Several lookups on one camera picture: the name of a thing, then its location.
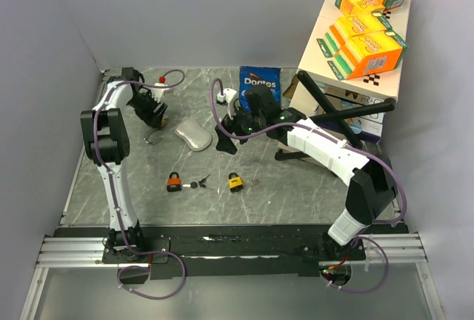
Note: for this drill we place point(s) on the yellow padlock black shackle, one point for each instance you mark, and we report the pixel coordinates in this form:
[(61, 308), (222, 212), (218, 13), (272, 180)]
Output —
[(235, 182)]

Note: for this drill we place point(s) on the yellow sponge pack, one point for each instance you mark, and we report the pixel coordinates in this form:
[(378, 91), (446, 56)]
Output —
[(348, 27), (372, 53)]

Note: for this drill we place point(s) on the blue Doritos chip bag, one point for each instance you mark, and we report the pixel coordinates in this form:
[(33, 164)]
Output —
[(250, 76)]

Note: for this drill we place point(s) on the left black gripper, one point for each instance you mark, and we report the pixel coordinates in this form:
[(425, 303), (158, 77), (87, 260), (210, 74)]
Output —
[(152, 118)]

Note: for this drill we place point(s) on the front yellow sponge pack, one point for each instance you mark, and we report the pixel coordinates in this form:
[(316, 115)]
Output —
[(372, 53)]

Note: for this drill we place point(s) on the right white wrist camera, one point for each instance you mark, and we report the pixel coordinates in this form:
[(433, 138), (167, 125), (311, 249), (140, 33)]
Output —
[(228, 98)]

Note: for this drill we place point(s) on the white shelf board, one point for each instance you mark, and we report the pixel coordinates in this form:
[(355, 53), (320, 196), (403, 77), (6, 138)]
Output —
[(380, 85)]

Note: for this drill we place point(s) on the orange black small padlock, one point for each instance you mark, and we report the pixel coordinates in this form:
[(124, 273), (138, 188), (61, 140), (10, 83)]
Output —
[(174, 182)]

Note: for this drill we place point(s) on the white cardboard box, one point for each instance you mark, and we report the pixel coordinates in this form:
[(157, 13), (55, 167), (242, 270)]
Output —
[(367, 128)]

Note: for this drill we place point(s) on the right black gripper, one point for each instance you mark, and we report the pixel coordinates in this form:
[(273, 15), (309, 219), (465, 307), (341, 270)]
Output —
[(224, 143)]

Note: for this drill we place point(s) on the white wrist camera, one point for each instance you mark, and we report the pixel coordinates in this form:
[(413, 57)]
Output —
[(228, 98), (159, 89)]

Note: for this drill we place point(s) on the brass padlock silver shackle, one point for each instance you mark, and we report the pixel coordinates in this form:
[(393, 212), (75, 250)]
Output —
[(152, 136)]

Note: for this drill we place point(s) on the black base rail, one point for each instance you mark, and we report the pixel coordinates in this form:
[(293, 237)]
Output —
[(237, 250)]

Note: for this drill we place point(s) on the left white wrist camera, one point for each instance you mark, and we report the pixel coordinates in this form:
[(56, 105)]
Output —
[(159, 89)]

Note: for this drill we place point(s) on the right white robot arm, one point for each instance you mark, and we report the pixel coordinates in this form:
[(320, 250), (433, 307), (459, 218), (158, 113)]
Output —
[(371, 186)]

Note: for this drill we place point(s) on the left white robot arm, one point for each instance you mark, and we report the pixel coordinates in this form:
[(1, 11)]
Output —
[(107, 145)]

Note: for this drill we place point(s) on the black folding stand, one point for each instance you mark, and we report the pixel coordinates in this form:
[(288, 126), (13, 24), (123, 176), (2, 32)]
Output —
[(339, 116)]

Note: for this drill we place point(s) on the black head key bunch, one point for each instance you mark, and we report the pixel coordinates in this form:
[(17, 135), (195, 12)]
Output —
[(201, 183)]

